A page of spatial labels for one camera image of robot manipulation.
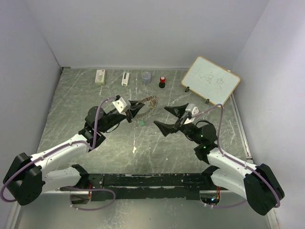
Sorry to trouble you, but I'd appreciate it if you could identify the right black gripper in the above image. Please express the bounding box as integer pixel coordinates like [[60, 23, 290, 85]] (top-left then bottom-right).
[[154, 104, 202, 145]]

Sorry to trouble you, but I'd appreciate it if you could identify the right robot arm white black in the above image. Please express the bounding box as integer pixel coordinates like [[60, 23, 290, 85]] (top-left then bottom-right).
[[154, 104, 285, 216]]

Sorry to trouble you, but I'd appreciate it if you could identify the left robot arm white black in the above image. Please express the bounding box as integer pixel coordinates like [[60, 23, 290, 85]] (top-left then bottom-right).
[[0, 97, 145, 206]]

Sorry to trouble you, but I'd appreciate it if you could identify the white stapler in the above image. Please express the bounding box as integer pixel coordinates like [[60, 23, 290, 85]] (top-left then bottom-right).
[[121, 72, 130, 87]]

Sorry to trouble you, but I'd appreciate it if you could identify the clear cup of paperclips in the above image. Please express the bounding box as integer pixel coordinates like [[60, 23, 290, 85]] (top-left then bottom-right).
[[142, 72, 152, 84]]

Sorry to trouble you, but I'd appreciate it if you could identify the red black stamp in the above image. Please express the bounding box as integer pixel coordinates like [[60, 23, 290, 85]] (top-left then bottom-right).
[[159, 76, 166, 88]]

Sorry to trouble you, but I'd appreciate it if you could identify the green white staples box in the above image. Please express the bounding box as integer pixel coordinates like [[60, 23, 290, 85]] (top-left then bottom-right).
[[95, 70, 105, 85]]

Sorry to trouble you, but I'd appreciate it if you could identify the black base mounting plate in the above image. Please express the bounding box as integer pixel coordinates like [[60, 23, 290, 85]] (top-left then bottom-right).
[[75, 173, 217, 201]]

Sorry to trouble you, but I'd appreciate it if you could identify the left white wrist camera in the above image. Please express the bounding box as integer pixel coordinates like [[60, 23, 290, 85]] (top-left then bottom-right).
[[112, 97, 131, 114]]

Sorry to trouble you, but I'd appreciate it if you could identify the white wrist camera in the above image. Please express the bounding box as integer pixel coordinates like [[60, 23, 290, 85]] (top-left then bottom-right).
[[184, 104, 199, 125], [112, 97, 131, 114]]

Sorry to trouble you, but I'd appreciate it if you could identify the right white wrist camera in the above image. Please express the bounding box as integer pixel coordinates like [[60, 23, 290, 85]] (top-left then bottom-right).
[[184, 104, 199, 125]]

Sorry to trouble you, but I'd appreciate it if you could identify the small whiteboard yellow frame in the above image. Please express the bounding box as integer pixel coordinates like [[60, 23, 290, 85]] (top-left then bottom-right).
[[181, 56, 241, 105]]

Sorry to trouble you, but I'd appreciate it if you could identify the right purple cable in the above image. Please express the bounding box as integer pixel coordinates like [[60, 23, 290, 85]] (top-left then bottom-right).
[[194, 103, 282, 208]]

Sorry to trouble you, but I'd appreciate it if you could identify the purple cable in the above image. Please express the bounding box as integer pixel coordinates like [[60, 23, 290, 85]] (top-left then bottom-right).
[[0, 95, 120, 211], [194, 103, 282, 208]]

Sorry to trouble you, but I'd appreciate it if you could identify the aluminium rail frame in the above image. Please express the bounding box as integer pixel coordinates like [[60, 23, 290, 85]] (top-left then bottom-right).
[[4, 95, 279, 229]]

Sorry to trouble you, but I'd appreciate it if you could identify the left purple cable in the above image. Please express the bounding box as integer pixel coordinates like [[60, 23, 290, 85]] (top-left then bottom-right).
[[0, 95, 120, 211]]

